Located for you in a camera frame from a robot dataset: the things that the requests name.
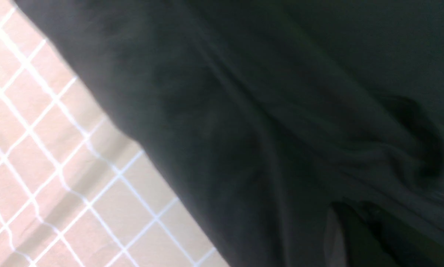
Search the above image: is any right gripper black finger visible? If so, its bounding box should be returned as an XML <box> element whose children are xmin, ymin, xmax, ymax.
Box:
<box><xmin>324</xmin><ymin>200</ymin><xmax>444</xmax><ymax>267</ymax></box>

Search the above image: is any dark gray long-sleeve top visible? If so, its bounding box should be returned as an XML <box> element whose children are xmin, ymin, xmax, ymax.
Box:
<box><xmin>16</xmin><ymin>0</ymin><xmax>444</xmax><ymax>267</ymax></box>

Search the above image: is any beige checked tablecloth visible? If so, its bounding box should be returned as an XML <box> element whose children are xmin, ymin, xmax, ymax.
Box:
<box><xmin>0</xmin><ymin>0</ymin><xmax>227</xmax><ymax>267</ymax></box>

